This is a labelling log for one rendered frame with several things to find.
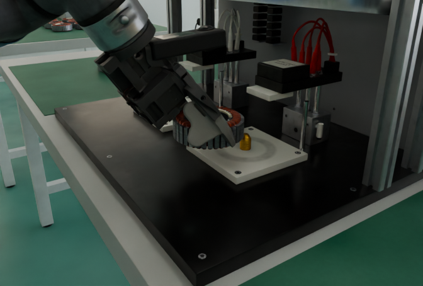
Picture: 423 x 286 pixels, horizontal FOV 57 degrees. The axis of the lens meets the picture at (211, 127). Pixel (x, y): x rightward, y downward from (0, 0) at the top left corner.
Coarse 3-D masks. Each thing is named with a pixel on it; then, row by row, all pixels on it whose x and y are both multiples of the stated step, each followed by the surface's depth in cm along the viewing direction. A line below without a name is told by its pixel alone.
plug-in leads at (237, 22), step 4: (232, 8) 88; (224, 12) 87; (232, 12) 88; (220, 16) 87; (232, 16) 87; (236, 16) 86; (232, 20) 84; (236, 20) 87; (224, 24) 85; (236, 24) 89; (224, 28) 85; (236, 28) 90; (228, 36) 85; (232, 36) 85; (236, 36) 86; (228, 40) 85; (232, 40) 85; (236, 40) 86; (240, 40) 90; (228, 44) 85; (232, 44) 85; (236, 44) 87; (240, 44) 90; (228, 48) 85; (232, 48) 86; (236, 48) 87; (240, 48) 91; (232, 52) 86
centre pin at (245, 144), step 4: (244, 136) 65; (248, 136) 65; (240, 140) 66; (244, 140) 65; (248, 140) 65; (240, 144) 66; (244, 144) 65; (248, 144) 65; (240, 148) 66; (244, 148) 66; (248, 148) 66
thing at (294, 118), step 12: (288, 108) 73; (300, 108) 73; (312, 108) 73; (288, 120) 74; (300, 120) 71; (312, 120) 69; (324, 120) 70; (288, 132) 74; (300, 132) 72; (312, 132) 70; (324, 132) 72; (312, 144) 71
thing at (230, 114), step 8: (224, 112) 62; (232, 112) 62; (176, 120) 59; (184, 120) 58; (232, 120) 58; (240, 120) 59; (176, 128) 58; (184, 128) 56; (232, 128) 56; (240, 128) 58; (176, 136) 58; (184, 136) 57; (240, 136) 59; (184, 144) 57; (208, 144) 56; (216, 144) 56; (224, 144) 57
